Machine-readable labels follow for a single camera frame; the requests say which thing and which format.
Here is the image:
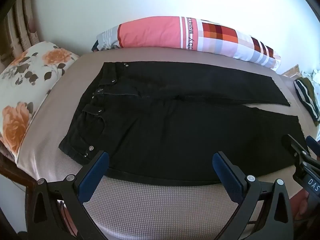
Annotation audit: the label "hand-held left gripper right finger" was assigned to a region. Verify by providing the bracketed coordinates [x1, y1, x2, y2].
[212, 151, 293, 240]

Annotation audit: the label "beige curtain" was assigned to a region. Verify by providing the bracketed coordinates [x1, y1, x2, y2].
[0, 0, 40, 63]

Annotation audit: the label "pink checkered pillow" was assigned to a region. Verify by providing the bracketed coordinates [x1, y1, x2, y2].
[91, 16, 282, 72]

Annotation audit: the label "striped dark green cloth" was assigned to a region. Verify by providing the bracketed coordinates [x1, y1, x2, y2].
[293, 76, 320, 125]

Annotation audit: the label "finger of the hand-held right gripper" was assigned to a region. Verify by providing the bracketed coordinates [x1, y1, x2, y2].
[281, 134, 310, 165]
[306, 135, 320, 160]

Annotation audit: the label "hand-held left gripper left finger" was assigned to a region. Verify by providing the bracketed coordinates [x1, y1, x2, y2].
[29, 151, 110, 240]

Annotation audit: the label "floral pillow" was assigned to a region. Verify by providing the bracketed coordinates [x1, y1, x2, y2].
[0, 41, 80, 164]

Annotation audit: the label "beige bed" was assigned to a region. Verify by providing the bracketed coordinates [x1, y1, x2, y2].
[15, 46, 320, 240]

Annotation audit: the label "black pants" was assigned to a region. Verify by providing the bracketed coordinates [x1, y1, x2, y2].
[59, 61, 310, 187]

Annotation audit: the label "dark wooden bed frame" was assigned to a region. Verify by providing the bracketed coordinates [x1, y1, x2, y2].
[0, 152, 35, 188]

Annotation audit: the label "white cloth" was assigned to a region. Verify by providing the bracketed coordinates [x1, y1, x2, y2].
[301, 69, 320, 80]

